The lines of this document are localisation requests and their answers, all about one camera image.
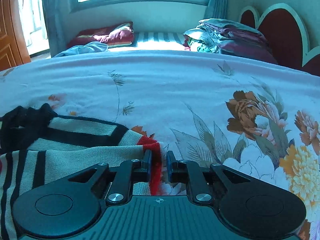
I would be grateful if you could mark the striped bed sheet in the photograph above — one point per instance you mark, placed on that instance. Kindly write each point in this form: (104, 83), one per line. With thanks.
(155, 38)

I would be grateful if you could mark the pile of folded bedding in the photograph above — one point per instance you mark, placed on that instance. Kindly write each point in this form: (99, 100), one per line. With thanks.
(237, 37)

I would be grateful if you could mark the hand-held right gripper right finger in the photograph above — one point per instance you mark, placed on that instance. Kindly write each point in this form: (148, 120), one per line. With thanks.
(170, 164)

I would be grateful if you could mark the blue curtain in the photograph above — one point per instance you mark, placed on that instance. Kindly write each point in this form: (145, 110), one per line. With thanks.
(53, 17)
(218, 2)

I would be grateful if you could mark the striped knit sweater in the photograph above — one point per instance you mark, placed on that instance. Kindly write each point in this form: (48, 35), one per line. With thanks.
(75, 155)

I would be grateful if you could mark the wooden door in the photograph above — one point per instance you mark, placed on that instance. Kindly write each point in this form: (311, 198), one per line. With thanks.
(10, 42)

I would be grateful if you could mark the dark red pillow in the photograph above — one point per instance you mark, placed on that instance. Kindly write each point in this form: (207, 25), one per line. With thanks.
(112, 36)

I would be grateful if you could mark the light blue cloth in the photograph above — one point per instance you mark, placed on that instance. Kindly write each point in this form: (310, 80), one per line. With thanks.
(95, 47)

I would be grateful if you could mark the floral bed blanket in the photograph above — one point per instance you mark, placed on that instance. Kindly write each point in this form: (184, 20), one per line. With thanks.
(175, 92)

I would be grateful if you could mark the glass balcony door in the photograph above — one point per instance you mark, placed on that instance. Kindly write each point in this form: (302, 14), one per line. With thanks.
(32, 17)

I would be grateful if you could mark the red heart-shaped headboard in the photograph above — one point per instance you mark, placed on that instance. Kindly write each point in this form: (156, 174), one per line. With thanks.
(280, 30)

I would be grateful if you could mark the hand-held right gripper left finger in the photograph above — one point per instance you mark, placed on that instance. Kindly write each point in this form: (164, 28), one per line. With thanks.
(147, 163)

